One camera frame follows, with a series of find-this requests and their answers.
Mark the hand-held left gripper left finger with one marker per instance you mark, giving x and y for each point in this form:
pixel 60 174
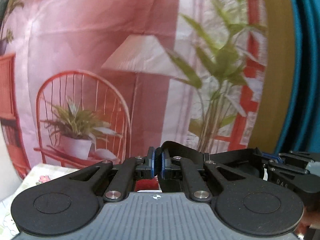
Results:
pixel 151 161

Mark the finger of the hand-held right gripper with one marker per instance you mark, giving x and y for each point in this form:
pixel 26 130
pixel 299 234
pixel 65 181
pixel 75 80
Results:
pixel 287 166
pixel 300 156

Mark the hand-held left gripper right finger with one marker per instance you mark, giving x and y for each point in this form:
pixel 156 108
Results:
pixel 162 163

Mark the red cardboard box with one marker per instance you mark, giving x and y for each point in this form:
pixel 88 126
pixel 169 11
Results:
pixel 147 184

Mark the black sock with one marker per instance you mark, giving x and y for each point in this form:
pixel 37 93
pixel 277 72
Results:
pixel 190 150

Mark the person's right hand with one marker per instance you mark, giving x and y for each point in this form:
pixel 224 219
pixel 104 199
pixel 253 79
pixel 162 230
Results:
pixel 308 218

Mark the teal curtain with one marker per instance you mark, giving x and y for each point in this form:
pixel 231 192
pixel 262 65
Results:
pixel 305 67

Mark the printed room scene backdrop cloth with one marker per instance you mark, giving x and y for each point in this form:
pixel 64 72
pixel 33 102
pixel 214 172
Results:
pixel 100 55

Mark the green checked bunny tablecloth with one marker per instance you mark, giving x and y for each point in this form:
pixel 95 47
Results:
pixel 30 180

